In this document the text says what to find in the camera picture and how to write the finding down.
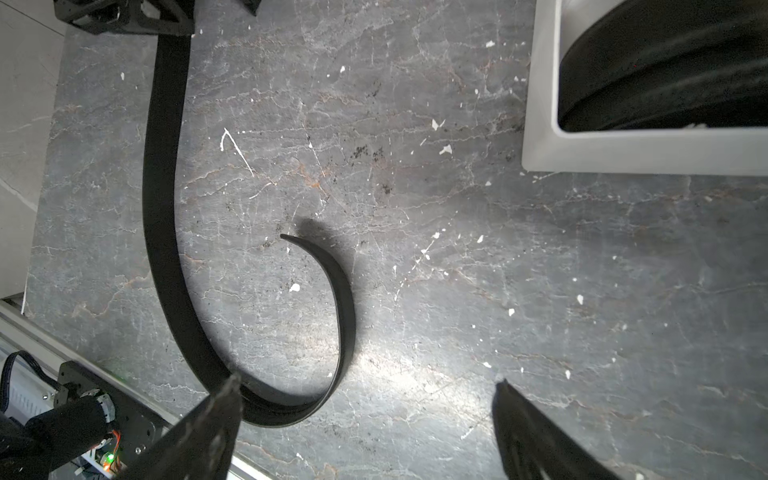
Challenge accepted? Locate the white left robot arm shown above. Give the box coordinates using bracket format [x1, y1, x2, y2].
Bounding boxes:
[1, 1, 194, 479]

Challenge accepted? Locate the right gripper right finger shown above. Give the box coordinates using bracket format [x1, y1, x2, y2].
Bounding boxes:
[492, 380, 617, 479]

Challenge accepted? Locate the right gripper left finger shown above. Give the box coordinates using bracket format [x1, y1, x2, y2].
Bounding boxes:
[117, 374, 243, 479]

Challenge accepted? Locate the white compartment storage tray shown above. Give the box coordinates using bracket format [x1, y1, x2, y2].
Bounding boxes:
[522, 1, 767, 177]

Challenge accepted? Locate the black belt with dark buckle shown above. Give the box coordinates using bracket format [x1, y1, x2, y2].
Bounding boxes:
[558, 1, 767, 133]

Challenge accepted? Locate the left green circuit board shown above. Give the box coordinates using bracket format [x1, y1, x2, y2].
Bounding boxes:
[80, 447, 126, 479]

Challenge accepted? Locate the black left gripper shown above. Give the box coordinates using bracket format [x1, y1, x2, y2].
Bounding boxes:
[53, 0, 195, 36]

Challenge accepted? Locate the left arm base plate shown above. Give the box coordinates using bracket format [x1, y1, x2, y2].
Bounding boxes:
[54, 361, 166, 469]

